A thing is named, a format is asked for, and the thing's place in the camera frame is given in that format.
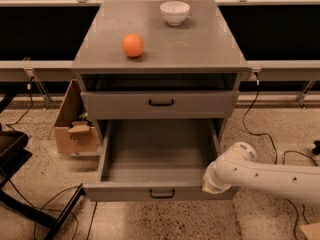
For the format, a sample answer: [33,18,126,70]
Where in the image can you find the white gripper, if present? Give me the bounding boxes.
[202,162,231,195]

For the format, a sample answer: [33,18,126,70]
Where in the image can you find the grey drawer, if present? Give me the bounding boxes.
[84,119,238,202]
[81,91,238,119]

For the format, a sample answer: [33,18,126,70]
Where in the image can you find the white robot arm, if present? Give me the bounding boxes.
[202,142,320,206]

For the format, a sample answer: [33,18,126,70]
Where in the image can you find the grey drawer cabinet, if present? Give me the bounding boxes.
[72,0,247,137]

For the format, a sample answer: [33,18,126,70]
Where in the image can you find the grey top drawer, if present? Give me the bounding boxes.
[81,91,238,119]

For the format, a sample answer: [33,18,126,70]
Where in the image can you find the wooden board corner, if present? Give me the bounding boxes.
[300,223,320,240]

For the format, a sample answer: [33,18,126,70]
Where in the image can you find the brown cardboard box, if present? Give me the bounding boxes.
[54,80,100,154]

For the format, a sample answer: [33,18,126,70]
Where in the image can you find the orange fruit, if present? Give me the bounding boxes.
[121,34,144,58]

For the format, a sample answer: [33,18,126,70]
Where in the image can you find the white bowl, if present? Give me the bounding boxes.
[160,1,190,26]

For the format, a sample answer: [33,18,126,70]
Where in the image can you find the black chair base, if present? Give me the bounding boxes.
[0,95,92,240]

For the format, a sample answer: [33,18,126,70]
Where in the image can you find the black cable right floor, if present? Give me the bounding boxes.
[241,80,320,240]

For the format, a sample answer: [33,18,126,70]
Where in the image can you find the black cable floor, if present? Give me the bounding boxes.
[6,178,99,240]
[241,80,320,240]

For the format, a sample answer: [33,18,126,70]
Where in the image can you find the black cable left floor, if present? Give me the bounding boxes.
[6,178,99,240]

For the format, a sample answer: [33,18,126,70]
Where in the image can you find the black cable left wall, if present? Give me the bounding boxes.
[5,76,35,129]

